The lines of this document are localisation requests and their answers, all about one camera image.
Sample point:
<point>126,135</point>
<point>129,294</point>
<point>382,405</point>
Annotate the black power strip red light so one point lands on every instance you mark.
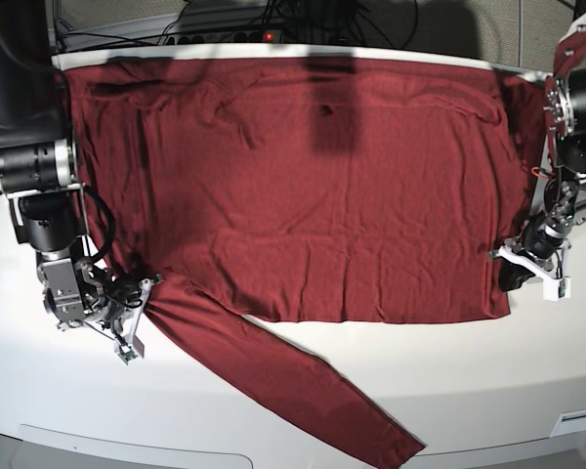
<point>258,34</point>

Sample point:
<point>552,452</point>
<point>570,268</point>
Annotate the dark red long-sleeve shirt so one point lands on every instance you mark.
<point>308,189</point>

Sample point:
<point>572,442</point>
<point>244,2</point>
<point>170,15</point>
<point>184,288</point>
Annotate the white label plate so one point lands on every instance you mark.
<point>569,423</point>

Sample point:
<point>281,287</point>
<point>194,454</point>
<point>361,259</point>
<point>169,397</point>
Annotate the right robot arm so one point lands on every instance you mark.
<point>65,221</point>

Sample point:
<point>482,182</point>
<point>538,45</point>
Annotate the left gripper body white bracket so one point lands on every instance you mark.
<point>556,285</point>

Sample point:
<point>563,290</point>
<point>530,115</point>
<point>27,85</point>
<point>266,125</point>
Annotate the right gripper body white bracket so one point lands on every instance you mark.
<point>117,314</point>

